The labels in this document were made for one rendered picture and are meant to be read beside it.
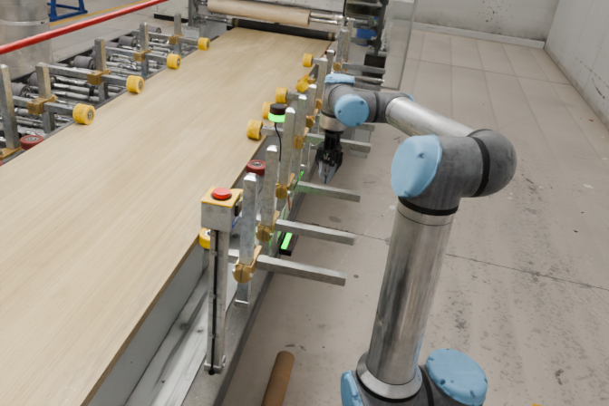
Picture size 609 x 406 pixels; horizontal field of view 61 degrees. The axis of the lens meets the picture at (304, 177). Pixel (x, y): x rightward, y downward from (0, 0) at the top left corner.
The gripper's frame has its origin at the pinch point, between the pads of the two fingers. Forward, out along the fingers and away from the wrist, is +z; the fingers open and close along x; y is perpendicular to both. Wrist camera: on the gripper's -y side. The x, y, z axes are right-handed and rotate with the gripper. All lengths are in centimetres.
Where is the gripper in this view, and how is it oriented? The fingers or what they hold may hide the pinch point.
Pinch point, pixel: (325, 178)
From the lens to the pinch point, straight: 177.5
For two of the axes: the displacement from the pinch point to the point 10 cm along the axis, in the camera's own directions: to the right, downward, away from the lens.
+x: 9.8, 1.7, -1.0
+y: -1.7, 4.4, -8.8
